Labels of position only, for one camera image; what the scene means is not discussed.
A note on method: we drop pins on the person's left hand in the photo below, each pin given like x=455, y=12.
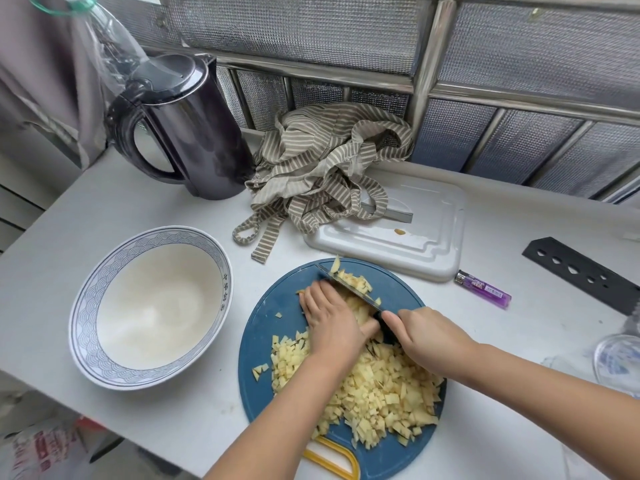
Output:
x=332, y=324

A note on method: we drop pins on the person's right hand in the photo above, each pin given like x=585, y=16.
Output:
x=435, y=342

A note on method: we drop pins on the person's left thumb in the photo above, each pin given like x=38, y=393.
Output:
x=369, y=330

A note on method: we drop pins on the person's right thumb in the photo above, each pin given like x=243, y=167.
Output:
x=391, y=327

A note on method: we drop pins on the dark kitchen knife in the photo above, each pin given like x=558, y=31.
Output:
x=371, y=304

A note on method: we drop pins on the pile of diced potato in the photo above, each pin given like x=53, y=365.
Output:
x=380, y=394

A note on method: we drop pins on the person's left forearm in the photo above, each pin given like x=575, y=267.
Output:
x=280, y=424

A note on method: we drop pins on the person's right forearm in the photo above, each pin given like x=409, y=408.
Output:
x=545, y=399

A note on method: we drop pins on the purple lighter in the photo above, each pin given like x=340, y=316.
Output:
x=482, y=289

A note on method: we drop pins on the white plastic lid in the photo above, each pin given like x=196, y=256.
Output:
x=430, y=229

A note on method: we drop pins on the round blue cutting board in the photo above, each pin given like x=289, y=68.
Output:
x=260, y=374

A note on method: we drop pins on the beige striped apron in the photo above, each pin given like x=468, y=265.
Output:
x=320, y=154

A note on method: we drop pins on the black metal plate with holes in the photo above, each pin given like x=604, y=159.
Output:
x=585, y=272

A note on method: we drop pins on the white bowl with blue pattern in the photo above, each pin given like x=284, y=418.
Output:
x=150, y=307

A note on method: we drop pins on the clear glass cup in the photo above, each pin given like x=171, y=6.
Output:
x=620, y=359

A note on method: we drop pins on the black electric kettle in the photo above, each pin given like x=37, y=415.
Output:
x=200, y=129

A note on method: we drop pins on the steel window railing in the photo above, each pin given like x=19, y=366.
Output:
x=427, y=59

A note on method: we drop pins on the printed plastic bag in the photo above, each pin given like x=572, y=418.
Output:
x=40, y=449

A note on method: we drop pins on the clear plastic bottle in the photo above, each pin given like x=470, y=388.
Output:
x=112, y=39

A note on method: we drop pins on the grey hanging cloth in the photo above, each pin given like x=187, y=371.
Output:
x=40, y=69

